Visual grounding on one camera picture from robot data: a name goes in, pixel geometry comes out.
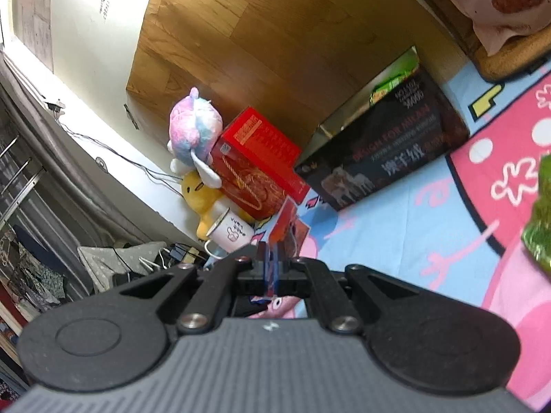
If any red blue small snack packet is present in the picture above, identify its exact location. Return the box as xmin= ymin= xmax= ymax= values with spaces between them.
xmin=263 ymin=198 xmax=310 ymax=298

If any bright green snack packet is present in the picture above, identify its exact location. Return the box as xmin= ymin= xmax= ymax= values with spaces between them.
xmin=369 ymin=64 xmax=420 ymax=105

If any dark green pea snack bag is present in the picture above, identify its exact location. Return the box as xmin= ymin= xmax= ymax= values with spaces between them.
xmin=521 ymin=155 xmax=551 ymax=277

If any white enamel mug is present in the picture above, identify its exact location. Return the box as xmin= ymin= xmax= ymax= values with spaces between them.
xmin=204 ymin=208 xmax=254 ymax=260

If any yellow plush toy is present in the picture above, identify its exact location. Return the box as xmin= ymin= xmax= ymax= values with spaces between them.
xmin=181 ymin=171 xmax=255 ymax=242

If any red gift box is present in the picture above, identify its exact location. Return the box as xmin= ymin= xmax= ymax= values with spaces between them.
xmin=211 ymin=107 xmax=309 ymax=220

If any black cardboard storage box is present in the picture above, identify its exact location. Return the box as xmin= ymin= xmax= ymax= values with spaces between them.
xmin=294 ymin=47 xmax=470 ymax=211

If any pink blue plush toy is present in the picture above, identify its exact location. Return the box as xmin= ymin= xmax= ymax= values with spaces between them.
xmin=167 ymin=87 xmax=223 ymax=189

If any pink cartoon pig tablecloth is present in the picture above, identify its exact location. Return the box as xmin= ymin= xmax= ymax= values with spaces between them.
xmin=201 ymin=55 xmax=551 ymax=411

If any grey curtain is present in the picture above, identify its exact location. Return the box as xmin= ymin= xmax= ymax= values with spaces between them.
xmin=1 ymin=55 xmax=149 ymax=298

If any wooden headboard panel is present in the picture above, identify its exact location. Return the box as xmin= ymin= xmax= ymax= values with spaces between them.
xmin=127 ymin=0 xmax=467 ymax=146

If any cluttered cable pile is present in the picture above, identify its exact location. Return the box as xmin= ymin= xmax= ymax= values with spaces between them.
xmin=76 ymin=240 xmax=212 ymax=293

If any black wall cable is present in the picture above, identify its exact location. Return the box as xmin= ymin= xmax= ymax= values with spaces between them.
xmin=45 ymin=100 xmax=186 ymax=194

